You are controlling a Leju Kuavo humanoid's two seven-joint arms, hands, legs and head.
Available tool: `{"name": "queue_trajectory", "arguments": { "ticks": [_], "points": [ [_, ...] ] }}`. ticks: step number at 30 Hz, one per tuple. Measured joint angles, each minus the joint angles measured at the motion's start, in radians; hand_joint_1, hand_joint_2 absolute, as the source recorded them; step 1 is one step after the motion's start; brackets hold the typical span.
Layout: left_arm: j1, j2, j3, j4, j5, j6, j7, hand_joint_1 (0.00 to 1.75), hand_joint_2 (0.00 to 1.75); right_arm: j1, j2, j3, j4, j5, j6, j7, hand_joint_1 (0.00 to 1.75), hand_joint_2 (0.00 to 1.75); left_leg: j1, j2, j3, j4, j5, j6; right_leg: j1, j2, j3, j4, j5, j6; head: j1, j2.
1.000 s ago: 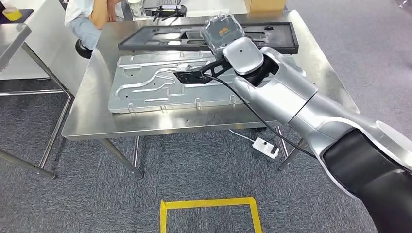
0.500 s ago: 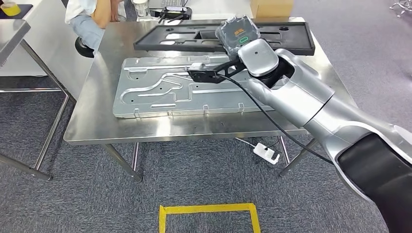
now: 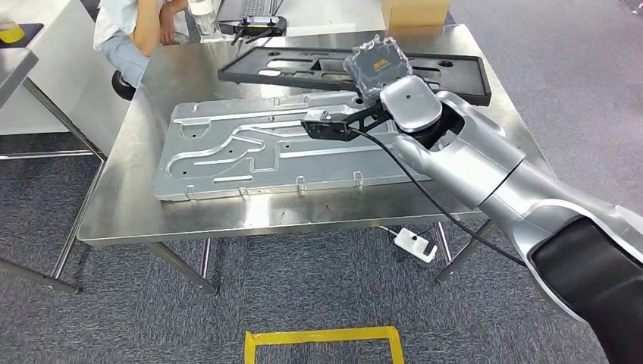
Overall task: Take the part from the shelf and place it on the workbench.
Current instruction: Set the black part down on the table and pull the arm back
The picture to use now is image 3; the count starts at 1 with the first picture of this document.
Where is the black remote controller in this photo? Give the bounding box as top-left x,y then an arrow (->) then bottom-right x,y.
219,14 -> 289,47

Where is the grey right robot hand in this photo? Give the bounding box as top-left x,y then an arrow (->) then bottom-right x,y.
343,33 -> 414,106

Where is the yellow round object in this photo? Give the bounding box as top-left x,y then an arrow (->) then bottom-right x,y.
0,22 -> 25,45

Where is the brown cardboard box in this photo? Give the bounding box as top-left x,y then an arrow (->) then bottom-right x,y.
380,0 -> 450,30

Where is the white power strip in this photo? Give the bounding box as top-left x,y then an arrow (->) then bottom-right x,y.
393,227 -> 438,264

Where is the black plastic frame part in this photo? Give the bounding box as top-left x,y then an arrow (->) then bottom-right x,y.
217,45 -> 492,108

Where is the yellow floor tape square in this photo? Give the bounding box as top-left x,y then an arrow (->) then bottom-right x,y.
243,326 -> 406,364

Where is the person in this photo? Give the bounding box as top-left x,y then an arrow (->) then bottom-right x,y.
93,0 -> 190,52

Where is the white desk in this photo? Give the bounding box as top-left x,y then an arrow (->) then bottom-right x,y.
278,0 -> 387,37

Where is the person's leg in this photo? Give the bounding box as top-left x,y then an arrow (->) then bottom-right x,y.
98,32 -> 152,89

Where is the stainless steel workbench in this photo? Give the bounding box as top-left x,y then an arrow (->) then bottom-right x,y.
77,24 -> 556,297

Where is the clear jar white lid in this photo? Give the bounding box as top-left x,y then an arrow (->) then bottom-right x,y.
187,0 -> 222,39

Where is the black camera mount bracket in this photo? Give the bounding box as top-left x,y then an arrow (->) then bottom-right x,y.
300,105 -> 393,143

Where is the steel table white panel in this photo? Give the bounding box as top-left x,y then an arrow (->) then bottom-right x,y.
0,0 -> 133,296

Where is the grey laptop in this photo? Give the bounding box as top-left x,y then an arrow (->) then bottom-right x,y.
215,0 -> 285,24

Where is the dark desk mat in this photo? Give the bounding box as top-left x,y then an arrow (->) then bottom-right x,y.
0,22 -> 45,50

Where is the person's hand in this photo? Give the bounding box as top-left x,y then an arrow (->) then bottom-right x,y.
158,19 -> 177,46

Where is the silver stamped metal plate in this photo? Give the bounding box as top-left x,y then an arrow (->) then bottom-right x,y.
152,92 -> 433,203

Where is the black round stool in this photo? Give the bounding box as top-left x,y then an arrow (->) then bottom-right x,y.
111,70 -> 136,102

